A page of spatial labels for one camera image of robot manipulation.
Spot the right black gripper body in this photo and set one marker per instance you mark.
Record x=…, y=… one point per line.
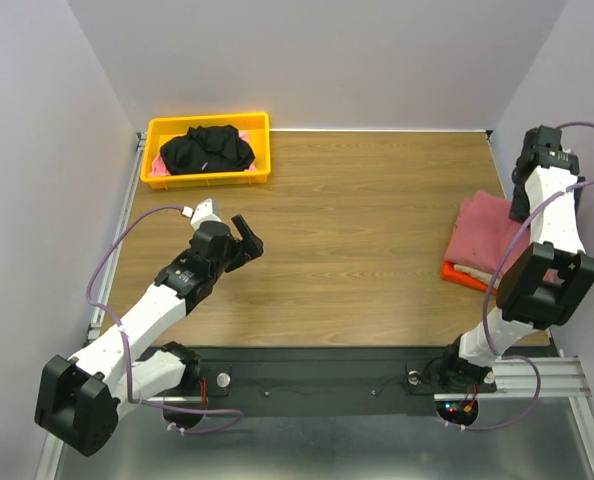
x=518, y=209

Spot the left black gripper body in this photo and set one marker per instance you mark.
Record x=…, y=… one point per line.
x=234, y=255

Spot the pink red t shirt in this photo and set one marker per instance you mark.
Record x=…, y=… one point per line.
x=482, y=234

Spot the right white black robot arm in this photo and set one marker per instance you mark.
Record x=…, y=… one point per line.
x=552, y=275

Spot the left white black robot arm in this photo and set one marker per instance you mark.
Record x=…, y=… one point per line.
x=82, y=398

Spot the light pink t shirt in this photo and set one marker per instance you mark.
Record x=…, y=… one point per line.
x=162, y=167

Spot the black t shirt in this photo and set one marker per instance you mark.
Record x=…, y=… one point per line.
x=207, y=150

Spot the yellow plastic bin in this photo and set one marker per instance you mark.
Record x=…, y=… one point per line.
x=225, y=149

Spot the folded beige t shirt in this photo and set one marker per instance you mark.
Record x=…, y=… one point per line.
x=473, y=272

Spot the folded orange t shirt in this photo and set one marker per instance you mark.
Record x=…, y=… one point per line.
x=450, y=274

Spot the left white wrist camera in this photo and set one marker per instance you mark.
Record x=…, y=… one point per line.
x=204, y=211

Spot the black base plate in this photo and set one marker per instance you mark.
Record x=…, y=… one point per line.
x=300, y=381

